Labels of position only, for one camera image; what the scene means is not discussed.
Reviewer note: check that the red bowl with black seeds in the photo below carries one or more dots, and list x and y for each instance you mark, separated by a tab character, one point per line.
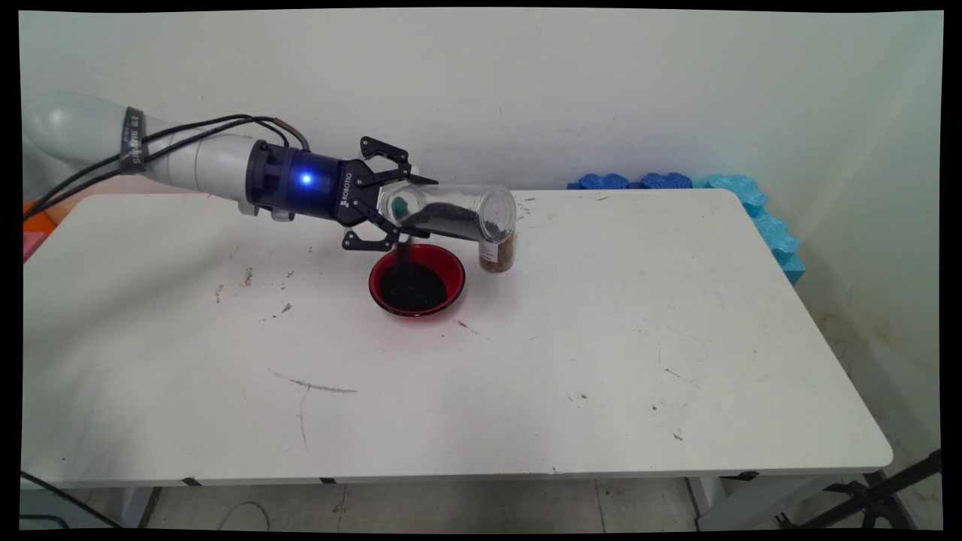
413	289

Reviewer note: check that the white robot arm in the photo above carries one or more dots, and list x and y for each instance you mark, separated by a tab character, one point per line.
75	128

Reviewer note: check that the orange block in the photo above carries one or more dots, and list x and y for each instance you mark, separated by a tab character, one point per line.
34	222

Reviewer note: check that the small green-lid spice bottle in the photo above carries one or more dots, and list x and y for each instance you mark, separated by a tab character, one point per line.
400	204

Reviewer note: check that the pink block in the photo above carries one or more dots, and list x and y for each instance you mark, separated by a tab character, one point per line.
31	244

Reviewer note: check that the white table leg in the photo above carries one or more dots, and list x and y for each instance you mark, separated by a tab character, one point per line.
139	507

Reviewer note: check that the white-lid brown spice jar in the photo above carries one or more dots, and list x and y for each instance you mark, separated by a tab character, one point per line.
497	259

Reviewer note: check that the light blue foam piece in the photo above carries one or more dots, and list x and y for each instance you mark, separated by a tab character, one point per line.
793	269
774	237
733	188

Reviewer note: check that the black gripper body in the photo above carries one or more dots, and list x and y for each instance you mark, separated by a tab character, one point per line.
301	180

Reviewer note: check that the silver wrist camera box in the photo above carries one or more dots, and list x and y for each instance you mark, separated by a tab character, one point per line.
282	216

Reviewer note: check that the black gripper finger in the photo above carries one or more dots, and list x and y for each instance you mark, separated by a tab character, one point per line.
368	242
402	161

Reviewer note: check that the black tripod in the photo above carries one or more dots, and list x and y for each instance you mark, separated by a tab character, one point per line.
864	494

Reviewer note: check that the tall clear jar black seeds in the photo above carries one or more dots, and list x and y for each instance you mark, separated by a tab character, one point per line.
451	203

